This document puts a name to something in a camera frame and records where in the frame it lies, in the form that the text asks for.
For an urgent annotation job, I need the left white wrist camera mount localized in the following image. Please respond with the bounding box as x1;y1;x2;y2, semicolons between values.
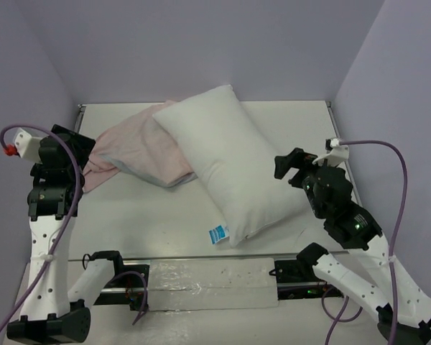
4;127;42;163

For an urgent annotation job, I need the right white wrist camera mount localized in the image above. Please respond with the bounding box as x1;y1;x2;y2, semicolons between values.
312;138;349;167

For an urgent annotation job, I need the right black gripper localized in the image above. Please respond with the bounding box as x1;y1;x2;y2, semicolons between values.
273;146;327;217

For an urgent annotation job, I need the blue and pink printed pillowcase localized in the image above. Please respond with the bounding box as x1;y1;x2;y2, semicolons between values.
83;101;196;193

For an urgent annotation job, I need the blue white pillow tag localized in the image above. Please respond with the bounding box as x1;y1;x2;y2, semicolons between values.
208;225;229;245

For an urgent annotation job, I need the white pillow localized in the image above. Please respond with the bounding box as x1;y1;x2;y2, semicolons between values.
153;85;308;247

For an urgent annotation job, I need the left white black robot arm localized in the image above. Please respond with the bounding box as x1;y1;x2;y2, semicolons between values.
5;124;126;344

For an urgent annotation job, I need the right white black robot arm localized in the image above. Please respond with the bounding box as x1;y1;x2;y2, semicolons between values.
274;147;431;344

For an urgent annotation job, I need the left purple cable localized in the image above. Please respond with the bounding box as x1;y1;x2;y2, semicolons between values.
0;124;149;345

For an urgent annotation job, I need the silver base mounting rail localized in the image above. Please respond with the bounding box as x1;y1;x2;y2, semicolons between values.
94;257;342;312

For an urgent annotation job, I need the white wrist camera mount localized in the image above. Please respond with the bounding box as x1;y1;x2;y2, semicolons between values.
312;138;349;167
4;127;42;163

